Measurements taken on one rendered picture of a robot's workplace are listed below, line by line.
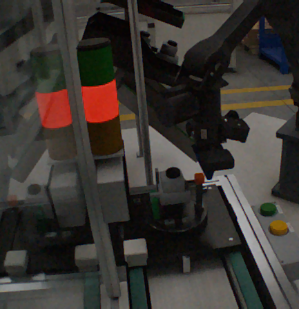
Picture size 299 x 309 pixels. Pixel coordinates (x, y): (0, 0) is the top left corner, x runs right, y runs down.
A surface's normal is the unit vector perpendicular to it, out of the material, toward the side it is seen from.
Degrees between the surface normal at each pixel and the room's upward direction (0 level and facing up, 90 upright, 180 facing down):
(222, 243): 0
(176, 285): 0
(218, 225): 0
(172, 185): 90
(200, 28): 90
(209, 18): 91
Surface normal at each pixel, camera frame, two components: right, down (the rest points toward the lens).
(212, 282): -0.08, -0.88
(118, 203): 0.10, 0.47
